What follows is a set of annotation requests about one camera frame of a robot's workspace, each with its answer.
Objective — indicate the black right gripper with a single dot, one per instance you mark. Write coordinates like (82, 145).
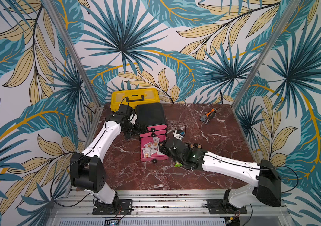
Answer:
(170, 147)

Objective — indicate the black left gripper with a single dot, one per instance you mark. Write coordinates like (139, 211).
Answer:
(139, 131)

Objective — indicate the black drawer cabinet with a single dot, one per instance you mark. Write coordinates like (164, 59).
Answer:
(151, 114)

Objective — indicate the pink top drawer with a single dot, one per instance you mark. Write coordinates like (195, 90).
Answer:
(156, 128)

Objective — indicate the pink bottom drawer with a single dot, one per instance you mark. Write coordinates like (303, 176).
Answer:
(156, 157)

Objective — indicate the white cookie packet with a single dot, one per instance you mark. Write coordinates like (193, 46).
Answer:
(148, 145)
(156, 141)
(146, 152)
(153, 151)

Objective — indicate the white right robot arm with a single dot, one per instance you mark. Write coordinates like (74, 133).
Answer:
(263, 183)

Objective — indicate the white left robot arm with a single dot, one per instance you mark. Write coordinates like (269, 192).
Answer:
(86, 169)

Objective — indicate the yellow black toolbox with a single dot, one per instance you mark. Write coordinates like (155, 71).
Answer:
(133, 98)

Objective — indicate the orange adjustable wrench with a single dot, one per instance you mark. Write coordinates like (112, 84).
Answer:
(207, 115)

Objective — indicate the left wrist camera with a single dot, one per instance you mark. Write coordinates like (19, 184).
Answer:
(133, 119)

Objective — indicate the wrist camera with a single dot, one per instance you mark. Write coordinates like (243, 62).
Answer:
(179, 134)
(133, 119)

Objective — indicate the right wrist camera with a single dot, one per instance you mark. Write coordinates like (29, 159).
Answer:
(179, 134)

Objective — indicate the aluminium front rail frame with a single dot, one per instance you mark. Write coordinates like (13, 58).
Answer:
(164, 208)

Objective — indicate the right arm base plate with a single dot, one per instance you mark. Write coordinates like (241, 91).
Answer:
(216, 206)

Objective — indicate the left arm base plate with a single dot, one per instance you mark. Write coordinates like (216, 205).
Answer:
(118, 207)

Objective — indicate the left aluminium corner post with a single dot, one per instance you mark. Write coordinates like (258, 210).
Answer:
(57, 20)

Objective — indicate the aluminium corner post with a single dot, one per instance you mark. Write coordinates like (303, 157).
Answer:
(57, 20)
(291, 7)

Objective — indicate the right aluminium corner post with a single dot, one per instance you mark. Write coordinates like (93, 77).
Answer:
(291, 7)

